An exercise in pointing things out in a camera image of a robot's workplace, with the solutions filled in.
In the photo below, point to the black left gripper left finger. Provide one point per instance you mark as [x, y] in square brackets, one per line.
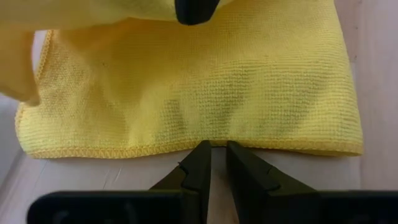
[124, 208]

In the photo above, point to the yellow microfiber towel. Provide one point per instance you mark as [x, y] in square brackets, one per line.
[202, 93]

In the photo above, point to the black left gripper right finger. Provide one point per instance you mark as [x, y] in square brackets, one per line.
[280, 205]

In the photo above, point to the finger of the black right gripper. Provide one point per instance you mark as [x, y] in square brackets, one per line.
[186, 11]
[206, 9]

